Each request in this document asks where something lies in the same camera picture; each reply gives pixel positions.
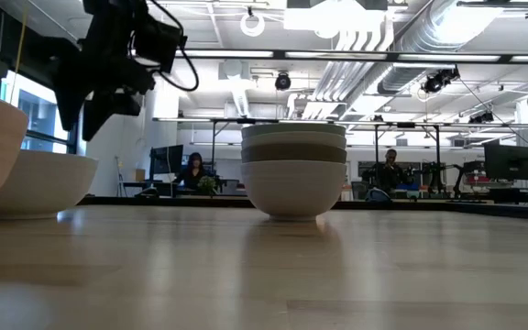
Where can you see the green potted plant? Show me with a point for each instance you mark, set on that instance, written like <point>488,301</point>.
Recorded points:
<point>207,184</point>

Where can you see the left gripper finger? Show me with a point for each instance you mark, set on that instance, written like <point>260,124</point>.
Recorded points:
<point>71,96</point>
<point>108,105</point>

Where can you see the black aluminium table frame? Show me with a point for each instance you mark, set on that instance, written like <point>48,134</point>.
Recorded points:
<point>498,208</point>

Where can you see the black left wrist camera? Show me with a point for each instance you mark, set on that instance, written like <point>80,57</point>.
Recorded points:
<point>158,46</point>

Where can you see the person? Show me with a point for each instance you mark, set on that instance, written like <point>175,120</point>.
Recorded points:
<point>390,173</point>
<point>194,173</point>

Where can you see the black ceiling camera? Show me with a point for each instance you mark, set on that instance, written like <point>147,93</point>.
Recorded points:
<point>438,81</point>
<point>282,81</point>

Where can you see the black overhead beam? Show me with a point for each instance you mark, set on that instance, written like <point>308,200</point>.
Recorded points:
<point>383,56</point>

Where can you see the black computer monitor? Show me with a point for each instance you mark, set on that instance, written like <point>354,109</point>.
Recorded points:
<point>509,161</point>
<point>167,159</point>

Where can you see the blue backpack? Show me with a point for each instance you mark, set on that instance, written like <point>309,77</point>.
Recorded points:
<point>377,195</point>

